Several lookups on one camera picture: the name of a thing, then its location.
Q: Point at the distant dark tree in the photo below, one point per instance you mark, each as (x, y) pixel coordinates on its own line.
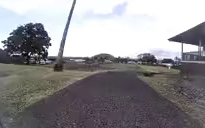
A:
(146, 57)

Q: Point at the white building with dark roof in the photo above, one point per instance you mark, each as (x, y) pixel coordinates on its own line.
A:
(197, 35)

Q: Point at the vehicle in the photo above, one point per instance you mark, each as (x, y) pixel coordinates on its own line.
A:
(167, 62)

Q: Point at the large round dark tree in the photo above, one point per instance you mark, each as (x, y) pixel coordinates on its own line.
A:
(28, 40)

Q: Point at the dark bushes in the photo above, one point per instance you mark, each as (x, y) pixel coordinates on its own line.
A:
(0, 55)

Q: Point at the distant low bushes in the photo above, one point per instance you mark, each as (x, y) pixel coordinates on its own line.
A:
(103, 56)

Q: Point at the green grass lawn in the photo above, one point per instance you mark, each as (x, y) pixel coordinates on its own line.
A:
(23, 83)
(163, 83)

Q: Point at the tall leaning palm trunk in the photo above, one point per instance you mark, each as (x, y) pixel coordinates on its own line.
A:
(64, 36)

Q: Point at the dark asphalt path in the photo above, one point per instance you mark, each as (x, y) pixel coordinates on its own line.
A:
(106, 103)

